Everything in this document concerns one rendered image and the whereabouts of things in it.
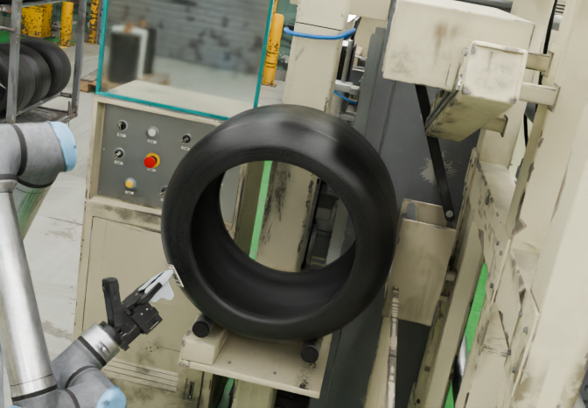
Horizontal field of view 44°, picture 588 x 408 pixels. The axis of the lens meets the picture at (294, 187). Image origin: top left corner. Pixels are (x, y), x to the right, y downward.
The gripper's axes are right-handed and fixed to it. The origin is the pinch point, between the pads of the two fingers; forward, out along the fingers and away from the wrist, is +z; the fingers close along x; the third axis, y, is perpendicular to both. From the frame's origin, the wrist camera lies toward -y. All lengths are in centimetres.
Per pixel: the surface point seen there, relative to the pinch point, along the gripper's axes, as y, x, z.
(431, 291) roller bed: 52, 14, 51
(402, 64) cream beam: -21, 65, 43
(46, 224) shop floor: 25, -296, 25
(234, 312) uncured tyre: 16.2, 9.5, 4.8
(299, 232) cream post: 22.4, -11.8, 39.8
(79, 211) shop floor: 35, -315, 48
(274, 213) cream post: 13.9, -15.2, 38.2
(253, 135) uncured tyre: -17.6, 21.5, 30.0
